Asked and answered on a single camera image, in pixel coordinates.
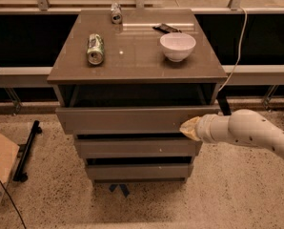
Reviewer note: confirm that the yellowish foam gripper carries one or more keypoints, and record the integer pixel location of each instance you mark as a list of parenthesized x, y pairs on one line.
[(203, 129)]

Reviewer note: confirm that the grey top drawer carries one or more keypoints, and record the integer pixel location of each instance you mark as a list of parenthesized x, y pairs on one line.
[(109, 121)]

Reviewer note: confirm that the grey drawer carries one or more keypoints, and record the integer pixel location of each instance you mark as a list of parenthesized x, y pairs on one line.
[(109, 121), (130, 147), (136, 172)]

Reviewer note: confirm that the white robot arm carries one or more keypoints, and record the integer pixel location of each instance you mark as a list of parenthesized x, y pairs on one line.
[(241, 128)]

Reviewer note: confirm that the grey bottom drawer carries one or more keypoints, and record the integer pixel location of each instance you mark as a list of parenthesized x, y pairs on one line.
[(136, 172)]

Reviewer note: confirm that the grey drawer cabinet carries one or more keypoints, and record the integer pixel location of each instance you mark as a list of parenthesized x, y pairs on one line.
[(135, 73)]

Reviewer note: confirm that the grey middle drawer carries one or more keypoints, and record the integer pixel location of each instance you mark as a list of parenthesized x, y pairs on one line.
[(130, 147)]

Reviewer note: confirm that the white ceramic bowl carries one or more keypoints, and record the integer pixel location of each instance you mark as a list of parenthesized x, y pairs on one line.
[(177, 46)]

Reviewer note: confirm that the black metal bar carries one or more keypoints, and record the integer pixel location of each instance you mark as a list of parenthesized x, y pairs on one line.
[(24, 151)]

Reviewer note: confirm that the cardboard box left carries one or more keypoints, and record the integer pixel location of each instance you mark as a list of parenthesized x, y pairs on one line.
[(0, 166)]

